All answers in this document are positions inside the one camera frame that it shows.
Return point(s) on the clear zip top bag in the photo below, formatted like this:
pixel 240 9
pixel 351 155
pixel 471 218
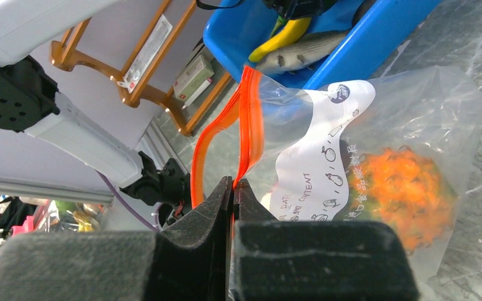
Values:
pixel 287 139

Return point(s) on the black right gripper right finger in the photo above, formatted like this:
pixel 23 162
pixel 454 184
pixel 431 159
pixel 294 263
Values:
pixel 315 260

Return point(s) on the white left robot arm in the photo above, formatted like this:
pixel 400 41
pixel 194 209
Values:
pixel 30 102

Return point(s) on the orange toy pineapple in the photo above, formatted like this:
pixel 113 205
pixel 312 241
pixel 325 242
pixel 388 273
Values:
pixel 404 190

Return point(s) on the white cardboard box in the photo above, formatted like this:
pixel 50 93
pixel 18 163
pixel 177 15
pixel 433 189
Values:
pixel 193 80

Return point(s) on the silver toy fish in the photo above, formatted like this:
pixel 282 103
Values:
pixel 310 49

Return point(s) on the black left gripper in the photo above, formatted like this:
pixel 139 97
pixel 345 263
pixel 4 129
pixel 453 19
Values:
pixel 296 9

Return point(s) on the yellow toy banana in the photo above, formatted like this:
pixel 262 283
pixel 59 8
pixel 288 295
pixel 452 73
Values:
pixel 292 31

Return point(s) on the wooden shelf rack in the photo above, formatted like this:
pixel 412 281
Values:
pixel 65 56

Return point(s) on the blue plastic bin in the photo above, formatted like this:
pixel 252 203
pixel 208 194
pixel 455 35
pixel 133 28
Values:
pixel 236 28

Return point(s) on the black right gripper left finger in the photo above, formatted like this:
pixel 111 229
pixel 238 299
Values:
pixel 186 261

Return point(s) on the clear packaged item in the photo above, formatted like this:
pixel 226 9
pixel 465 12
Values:
pixel 146 55

